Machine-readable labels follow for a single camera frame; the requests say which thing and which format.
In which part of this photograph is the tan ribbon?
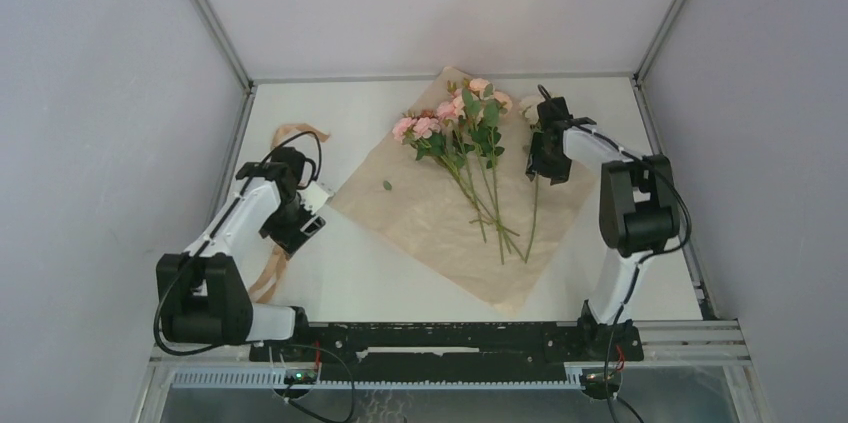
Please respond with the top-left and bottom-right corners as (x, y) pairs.
(248, 123), (330, 304)

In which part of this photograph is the white rose stem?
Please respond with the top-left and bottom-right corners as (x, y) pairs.
(517, 95), (547, 265)

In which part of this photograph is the pink rose stem bunch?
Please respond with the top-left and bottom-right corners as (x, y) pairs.
(391, 110), (525, 261)

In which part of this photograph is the beige wrapping paper sheet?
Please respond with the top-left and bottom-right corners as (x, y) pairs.
(332, 67), (596, 316)

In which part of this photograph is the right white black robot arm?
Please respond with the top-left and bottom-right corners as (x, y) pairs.
(526, 90), (689, 359)

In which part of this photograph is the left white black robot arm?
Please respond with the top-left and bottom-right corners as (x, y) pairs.
(153, 145), (331, 360)

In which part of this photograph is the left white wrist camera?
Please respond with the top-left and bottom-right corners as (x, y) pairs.
(298, 181), (335, 213)

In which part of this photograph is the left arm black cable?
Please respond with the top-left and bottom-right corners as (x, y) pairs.
(152, 129), (359, 423)

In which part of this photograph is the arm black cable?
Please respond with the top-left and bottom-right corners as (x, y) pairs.
(152, 129), (359, 423)
(535, 83), (694, 423)

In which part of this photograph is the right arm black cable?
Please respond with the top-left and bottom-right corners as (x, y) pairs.
(535, 83), (694, 423)

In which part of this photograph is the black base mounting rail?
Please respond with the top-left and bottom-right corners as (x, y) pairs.
(249, 321), (645, 381)

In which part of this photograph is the white slotted cable duct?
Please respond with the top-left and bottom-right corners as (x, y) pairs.
(171, 367), (585, 390)

